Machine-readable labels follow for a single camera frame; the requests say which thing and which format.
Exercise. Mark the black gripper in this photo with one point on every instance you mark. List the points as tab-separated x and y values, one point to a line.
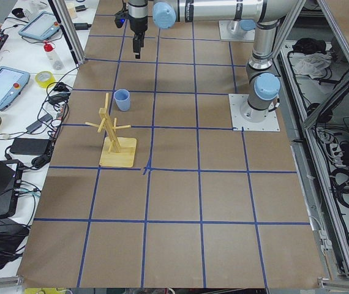
139	26

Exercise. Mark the light blue cup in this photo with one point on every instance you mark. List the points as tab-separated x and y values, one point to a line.
122	99

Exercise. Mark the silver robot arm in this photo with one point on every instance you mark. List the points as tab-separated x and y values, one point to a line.
254	21

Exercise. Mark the wooden cup rack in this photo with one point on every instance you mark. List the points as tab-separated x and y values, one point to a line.
116	151

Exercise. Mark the red capped squeeze bottle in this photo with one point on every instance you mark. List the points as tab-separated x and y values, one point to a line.
52	56

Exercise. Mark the far teach pendant tablet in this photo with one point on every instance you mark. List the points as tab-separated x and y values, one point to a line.
40	28

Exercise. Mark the teach pendant tablet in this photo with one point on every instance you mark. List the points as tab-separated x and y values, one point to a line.
40	28
12	82

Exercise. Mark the yellow tape roll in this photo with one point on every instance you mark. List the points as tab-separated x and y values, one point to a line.
45	79

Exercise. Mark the near teach pendant tablet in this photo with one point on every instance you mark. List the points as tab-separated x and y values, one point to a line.
12	82

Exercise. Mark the black power adapter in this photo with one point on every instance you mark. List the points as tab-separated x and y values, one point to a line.
29	146

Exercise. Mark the white crumpled cloth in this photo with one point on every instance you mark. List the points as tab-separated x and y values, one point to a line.
313	65

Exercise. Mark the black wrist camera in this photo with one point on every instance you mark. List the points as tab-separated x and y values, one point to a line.
120	18

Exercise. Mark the aluminium frame post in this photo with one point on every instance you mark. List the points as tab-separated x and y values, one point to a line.
63	17

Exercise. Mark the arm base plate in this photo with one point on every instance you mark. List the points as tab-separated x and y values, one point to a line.
237	31
245	118

